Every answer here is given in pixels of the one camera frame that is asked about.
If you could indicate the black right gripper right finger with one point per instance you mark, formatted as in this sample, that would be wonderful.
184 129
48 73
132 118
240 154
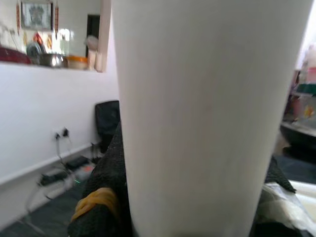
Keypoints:
276 217

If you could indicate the black wall charger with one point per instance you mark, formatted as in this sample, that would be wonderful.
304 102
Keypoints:
63 133

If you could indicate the black folding chair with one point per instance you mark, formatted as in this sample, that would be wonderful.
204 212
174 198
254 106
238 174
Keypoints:
107 118

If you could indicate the black tablecloth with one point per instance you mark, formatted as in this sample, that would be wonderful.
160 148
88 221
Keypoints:
44 217

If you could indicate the small steel cooking pot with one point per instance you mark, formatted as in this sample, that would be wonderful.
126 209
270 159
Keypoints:
51 60

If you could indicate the framed kitchen wall picture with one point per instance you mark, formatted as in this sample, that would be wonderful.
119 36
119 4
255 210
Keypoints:
37 14

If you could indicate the red cooking pot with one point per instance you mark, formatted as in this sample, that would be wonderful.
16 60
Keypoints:
13 56

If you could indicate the grey electronic box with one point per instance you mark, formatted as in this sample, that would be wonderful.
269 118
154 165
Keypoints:
85 174

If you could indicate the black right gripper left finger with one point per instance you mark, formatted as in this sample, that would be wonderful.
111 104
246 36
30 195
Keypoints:
106 177

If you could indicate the tan rubber band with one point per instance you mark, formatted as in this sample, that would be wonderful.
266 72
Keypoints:
96 201

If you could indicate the white plastic table leg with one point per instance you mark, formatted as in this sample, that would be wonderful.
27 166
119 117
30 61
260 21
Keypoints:
205 98

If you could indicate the black power adapter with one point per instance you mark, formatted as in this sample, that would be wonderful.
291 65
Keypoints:
53 178
77 162

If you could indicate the orange bowl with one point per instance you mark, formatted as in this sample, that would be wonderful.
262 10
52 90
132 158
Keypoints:
77 63

